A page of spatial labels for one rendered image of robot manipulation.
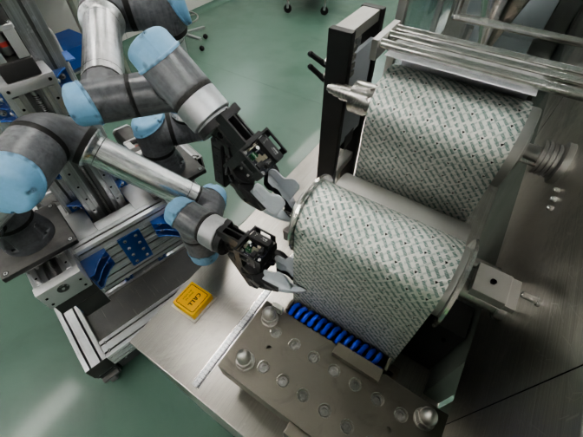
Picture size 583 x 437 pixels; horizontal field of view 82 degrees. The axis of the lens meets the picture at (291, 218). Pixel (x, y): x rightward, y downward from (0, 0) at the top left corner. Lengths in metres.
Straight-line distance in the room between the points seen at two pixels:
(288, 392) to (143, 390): 1.25
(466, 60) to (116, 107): 0.58
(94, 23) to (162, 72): 0.34
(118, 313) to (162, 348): 0.94
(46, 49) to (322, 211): 0.99
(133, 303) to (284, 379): 1.23
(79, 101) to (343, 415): 0.70
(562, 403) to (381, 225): 0.28
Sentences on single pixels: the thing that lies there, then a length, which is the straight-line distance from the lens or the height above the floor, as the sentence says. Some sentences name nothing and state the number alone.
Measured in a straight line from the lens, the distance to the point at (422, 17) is 1.42.
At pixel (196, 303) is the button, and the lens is 0.89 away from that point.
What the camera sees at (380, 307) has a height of 1.19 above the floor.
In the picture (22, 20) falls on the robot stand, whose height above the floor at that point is 1.35.
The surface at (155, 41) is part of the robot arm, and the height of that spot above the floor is 1.49.
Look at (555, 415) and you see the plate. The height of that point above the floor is 1.41.
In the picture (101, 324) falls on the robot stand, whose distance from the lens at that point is 1.83.
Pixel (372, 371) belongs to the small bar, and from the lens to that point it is 0.69.
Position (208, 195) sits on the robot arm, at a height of 1.06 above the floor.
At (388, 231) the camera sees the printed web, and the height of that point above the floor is 1.31.
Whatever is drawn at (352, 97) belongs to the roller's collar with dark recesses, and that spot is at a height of 1.35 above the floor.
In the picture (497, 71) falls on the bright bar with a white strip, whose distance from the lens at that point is 0.63.
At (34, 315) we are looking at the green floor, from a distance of 2.30.
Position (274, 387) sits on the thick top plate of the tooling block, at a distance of 0.69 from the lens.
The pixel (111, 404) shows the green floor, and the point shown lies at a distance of 1.91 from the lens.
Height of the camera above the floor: 1.70
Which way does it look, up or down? 51 degrees down
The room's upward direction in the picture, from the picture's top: straight up
